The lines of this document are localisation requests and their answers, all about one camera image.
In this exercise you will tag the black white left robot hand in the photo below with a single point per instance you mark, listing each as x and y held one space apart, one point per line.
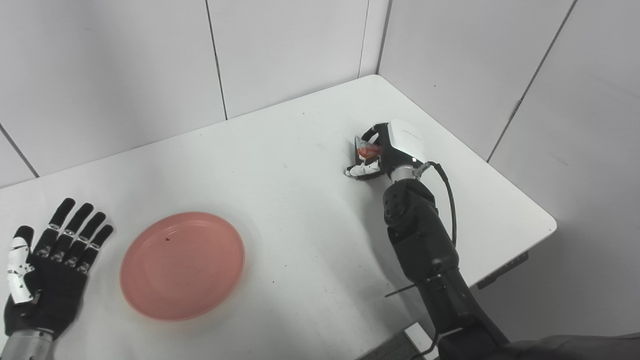
55 290

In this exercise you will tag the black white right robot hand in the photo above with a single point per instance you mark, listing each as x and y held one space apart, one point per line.
405 140

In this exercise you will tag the chocolate cake slice with fruit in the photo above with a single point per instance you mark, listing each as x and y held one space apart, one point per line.
366 151

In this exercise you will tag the pink round plate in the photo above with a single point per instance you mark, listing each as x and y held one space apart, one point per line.
182 267

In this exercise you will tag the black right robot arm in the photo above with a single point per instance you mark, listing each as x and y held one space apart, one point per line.
425 240

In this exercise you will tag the black under-table bracket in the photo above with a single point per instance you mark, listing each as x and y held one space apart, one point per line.
502 270

